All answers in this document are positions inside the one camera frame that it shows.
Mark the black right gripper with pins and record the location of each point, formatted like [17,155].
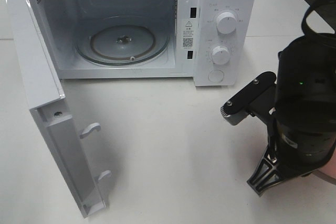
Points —
[301,134]

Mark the pink round plate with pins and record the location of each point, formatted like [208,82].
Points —
[327,172]

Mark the round white door button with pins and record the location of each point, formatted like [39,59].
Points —
[216,76]

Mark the white microwave door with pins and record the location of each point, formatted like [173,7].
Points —
[48,105]

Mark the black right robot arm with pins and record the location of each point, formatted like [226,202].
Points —
[305,61]

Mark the lower white timer knob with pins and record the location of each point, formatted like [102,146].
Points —
[220,55]

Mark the upper white power knob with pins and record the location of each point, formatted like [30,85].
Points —
[226,22]

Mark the white microwave oven body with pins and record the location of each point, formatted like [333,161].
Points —
[188,55]

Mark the glass microwave turntable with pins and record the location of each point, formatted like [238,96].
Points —
[123,40]

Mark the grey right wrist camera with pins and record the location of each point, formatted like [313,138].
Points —
[255,99]

